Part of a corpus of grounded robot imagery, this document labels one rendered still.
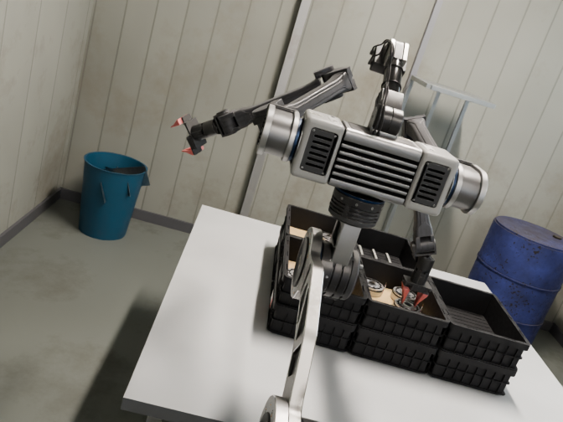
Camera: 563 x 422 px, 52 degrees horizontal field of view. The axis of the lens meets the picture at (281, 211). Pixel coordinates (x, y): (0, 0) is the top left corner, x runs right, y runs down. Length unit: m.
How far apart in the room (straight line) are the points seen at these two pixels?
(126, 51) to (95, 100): 0.42
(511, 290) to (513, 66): 1.55
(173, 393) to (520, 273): 2.88
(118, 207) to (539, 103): 3.02
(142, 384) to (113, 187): 2.34
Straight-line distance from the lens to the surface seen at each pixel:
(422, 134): 1.94
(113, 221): 4.00
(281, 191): 4.31
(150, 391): 1.67
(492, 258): 4.17
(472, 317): 2.50
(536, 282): 4.15
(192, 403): 1.67
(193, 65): 4.18
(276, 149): 1.42
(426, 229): 2.13
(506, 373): 2.25
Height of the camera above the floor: 1.73
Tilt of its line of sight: 18 degrees down
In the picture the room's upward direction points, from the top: 17 degrees clockwise
